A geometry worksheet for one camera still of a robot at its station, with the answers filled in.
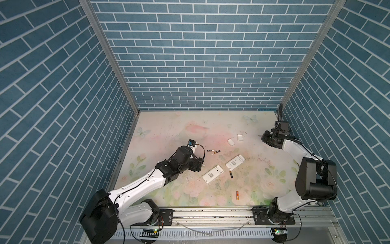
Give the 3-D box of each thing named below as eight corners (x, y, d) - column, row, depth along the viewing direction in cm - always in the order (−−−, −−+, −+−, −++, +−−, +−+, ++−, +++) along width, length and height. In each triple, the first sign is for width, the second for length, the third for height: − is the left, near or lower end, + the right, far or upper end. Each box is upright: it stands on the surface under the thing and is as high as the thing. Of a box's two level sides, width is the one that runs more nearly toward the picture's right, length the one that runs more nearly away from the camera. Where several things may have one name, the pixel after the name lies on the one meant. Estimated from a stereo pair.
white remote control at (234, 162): (230, 171, 91) (230, 170, 90) (224, 164, 94) (224, 163, 93) (245, 161, 96) (246, 159, 95) (239, 154, 99) (240, 152, 98)
